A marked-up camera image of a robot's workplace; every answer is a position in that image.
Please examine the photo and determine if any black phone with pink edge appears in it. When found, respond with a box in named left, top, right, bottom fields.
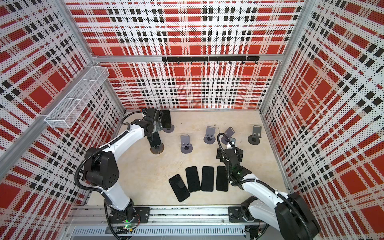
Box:
left=201, top=166, right=214, bottom=192

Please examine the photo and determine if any blue-edged phone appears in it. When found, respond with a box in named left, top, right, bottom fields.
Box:
left=186, top=166, right=201, bottom=193

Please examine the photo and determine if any black phone with white sticker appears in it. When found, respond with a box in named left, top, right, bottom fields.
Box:
left=169, top=174, right=190, bottom=203

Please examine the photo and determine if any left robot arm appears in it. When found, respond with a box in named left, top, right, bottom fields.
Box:
left=74, top=108, right=172, bottom=215

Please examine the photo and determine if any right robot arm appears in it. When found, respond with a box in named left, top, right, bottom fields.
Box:
left=217, top=147, right=321, bottom=240

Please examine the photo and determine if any grey stand at back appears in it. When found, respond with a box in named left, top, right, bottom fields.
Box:
left=163, top=125, right=175, bottom=133

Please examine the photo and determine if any grey stand of blue phone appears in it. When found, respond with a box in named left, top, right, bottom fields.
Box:
left=221, top=127, right=235, bottom=145

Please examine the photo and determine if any dark grey far-right phone stand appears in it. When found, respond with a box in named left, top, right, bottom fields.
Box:
left=248, top=126, right=262, bottom=145

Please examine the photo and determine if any wooden-base phone stand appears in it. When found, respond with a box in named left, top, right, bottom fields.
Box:
left=150, top=143, right=165, bottom=155

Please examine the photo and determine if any grey centre phone stand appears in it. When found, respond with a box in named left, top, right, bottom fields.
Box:
left=181, top=135, right=193, bottom=154

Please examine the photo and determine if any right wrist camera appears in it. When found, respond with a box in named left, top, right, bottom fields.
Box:
left=227, top=138, right=236, bottom=149

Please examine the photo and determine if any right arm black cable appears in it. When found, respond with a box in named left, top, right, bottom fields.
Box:
left=216, top=132, right=313, bottom=240

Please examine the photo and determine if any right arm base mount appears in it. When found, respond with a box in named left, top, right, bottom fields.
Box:
left=228, top=196, right=270, bottom=240

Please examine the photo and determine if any black hook rail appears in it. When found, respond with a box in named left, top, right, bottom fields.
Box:
left=162, top=56, right=260, bottom=64

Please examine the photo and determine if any white wire mesh basket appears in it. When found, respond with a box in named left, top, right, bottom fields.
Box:
left=45, top=66, right=109, bottom=129

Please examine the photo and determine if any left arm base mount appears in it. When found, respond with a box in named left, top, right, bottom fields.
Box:
left=104, top=200, right=151, bottom=240

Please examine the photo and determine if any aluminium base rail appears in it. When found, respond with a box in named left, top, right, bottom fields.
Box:
left=61, top=204, right=319, bottom=240

